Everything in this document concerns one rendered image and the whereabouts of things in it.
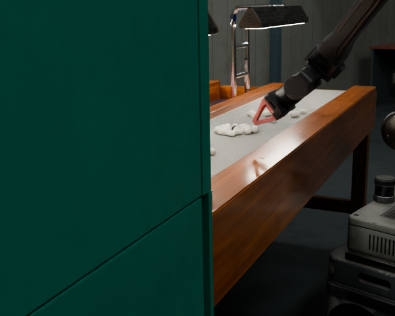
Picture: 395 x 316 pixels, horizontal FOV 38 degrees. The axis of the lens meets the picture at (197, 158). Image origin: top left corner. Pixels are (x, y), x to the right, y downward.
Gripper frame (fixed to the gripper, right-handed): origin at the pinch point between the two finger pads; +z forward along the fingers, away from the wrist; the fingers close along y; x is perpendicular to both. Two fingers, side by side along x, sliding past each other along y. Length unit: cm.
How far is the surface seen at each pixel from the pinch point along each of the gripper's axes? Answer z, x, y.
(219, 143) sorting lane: 16.1, -2.1, -6.2
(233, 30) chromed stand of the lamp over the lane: 18, -40, -75
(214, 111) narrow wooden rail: 29, -15, -41
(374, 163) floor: 67, 54, -273
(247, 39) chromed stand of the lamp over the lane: 21, -37, -90
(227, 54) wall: 125, -86, -317
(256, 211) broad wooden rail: -0.6, 17.5, 29.4
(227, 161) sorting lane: 8.2, 4.3, 10.2
